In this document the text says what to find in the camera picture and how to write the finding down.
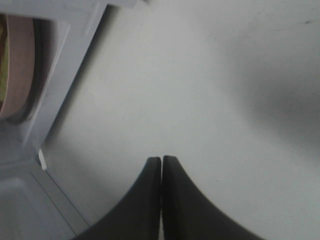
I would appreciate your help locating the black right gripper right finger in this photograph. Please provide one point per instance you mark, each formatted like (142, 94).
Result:
(188, 215)

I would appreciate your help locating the glass microwave turntable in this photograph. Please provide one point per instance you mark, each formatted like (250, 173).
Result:
(44, 48)

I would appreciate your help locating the white microwave oven body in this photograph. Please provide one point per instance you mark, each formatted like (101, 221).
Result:
(74, 25)

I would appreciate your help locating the sandwich with lettuce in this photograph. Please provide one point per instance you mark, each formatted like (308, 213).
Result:
(4, 57)

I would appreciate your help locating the white microwave door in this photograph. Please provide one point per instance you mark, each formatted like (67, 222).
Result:
(32, 205)

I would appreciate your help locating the pink round plate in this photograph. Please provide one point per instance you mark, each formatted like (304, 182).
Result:
(21, 62)

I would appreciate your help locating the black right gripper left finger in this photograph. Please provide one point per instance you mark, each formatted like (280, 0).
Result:
(137, 215)

